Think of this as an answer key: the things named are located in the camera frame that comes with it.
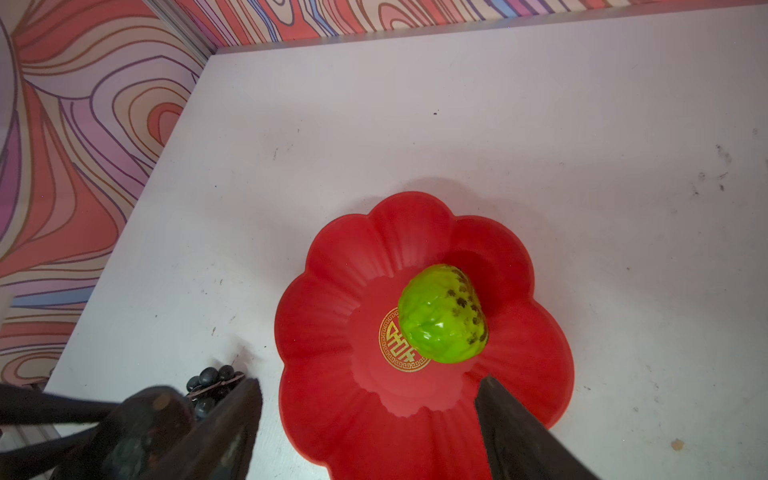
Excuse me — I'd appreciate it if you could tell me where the black fake grape bunch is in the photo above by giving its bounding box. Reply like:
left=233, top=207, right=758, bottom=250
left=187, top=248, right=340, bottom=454
left=186, top=365, right=246, bottom=421

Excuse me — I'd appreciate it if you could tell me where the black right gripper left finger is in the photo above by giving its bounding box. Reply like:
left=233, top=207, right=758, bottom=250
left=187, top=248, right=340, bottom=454
left=141, top=376, right=263, bottom=479

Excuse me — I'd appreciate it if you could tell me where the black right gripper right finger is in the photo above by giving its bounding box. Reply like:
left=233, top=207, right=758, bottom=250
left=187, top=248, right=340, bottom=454
left=475, top=376, right=597, bottom=480

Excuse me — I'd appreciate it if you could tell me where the red flower-shaped fruit bowl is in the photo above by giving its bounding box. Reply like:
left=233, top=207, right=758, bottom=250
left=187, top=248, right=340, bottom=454
left=275, top=192, right=575, bottom=479

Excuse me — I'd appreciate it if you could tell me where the green fake custard apple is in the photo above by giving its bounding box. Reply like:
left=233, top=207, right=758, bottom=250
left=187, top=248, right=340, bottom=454
left=398, top=264, right=489, bottom=364

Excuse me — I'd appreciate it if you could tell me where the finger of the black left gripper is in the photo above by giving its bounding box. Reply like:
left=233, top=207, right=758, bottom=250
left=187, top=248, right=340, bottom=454
left=1, top=425, right=96, bottom=479
left=0, top=384, right=120, bottom=425

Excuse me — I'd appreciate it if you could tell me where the aluminium frame corner post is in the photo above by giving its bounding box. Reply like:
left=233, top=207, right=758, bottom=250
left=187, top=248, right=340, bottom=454
left=143, top=0, right=216, bottom=62

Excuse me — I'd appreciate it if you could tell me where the dark fake avocado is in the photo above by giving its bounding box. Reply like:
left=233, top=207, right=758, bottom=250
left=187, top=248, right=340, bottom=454
left=52, top=386, right=196, bottom=479

